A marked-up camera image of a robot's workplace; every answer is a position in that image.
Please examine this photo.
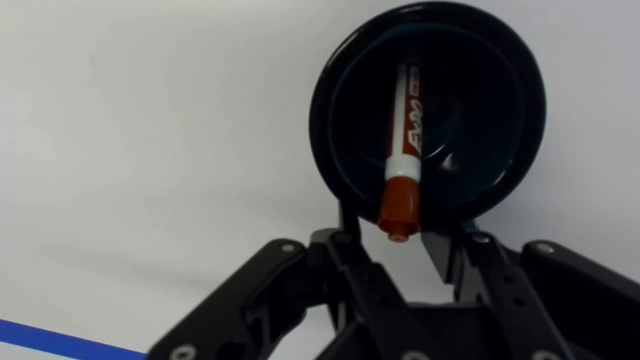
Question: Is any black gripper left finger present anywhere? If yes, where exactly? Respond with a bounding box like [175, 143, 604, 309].
[146, 197, 411, 360]

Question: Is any red dry-erase marker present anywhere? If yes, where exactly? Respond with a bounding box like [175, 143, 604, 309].
[376, 60, 427, 243]

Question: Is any dark green speckled mug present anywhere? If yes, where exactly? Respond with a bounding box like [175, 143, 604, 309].
[306, 0, 550, 234]

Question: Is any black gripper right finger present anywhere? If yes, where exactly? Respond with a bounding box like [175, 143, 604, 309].
[419, 228, 640, 360]

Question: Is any blue tape line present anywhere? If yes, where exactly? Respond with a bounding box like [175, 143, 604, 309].
[0, 315, 149, 360]

